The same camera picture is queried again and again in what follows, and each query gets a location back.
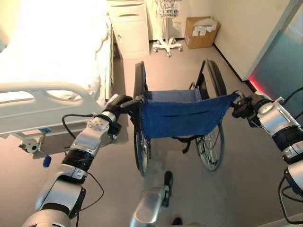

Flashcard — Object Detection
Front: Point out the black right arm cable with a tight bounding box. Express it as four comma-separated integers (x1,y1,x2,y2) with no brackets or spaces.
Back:
277,86,303,224

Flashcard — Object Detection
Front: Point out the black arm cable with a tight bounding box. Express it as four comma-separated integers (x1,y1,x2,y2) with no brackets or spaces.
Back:
277,86,303,224
62,113,105,218

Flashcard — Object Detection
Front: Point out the white wheeled equipment stand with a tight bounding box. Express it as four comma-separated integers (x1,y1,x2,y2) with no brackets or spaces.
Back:
151,0,184,58

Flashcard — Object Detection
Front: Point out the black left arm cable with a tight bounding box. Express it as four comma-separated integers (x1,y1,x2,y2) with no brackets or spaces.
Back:
62,113,105,218

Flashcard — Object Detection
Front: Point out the white bedside cabinet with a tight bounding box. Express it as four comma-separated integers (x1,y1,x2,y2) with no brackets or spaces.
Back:
106,0,151,60

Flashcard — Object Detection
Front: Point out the white wire basket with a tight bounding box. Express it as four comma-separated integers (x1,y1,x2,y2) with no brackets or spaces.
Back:
158,0,182,17

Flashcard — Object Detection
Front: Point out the blue seat wheelchair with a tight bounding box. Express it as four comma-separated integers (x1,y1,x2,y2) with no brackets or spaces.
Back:
133,59,246,178

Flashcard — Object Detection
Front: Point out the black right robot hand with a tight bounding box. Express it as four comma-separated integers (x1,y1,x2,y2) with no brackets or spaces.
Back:
232,90,268,120

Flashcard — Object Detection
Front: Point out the brown cardboard box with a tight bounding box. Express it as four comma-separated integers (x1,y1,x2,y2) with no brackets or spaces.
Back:
184,16,222,50

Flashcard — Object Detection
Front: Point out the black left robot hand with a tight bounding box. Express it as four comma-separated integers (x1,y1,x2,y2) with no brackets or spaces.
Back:
105,94,145,117

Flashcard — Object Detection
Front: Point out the blue bed crank handle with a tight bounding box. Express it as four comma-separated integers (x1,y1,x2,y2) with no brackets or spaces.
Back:
39,132,52,167

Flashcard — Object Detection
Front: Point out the frosted glass door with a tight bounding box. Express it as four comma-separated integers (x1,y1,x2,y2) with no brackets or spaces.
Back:
247,0,303,100

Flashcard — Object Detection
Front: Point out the white hospital bed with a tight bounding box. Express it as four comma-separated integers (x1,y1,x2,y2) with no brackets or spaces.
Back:
0,0,116,153

